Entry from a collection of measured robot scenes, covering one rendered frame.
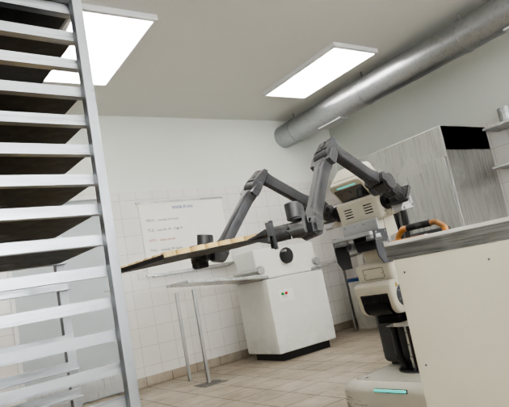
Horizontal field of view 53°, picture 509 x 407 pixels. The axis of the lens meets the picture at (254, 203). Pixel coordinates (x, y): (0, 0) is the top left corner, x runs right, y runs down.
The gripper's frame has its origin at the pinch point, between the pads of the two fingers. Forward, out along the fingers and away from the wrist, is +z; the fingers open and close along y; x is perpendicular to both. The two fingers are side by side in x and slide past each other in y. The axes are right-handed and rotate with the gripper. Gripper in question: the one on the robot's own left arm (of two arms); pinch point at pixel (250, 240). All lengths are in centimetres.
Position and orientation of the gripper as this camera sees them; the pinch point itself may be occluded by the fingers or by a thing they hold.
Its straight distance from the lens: 184.0
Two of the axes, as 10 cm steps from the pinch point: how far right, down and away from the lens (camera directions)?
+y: 2.2, 9.7, -1.2
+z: -9.7, 2.3, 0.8
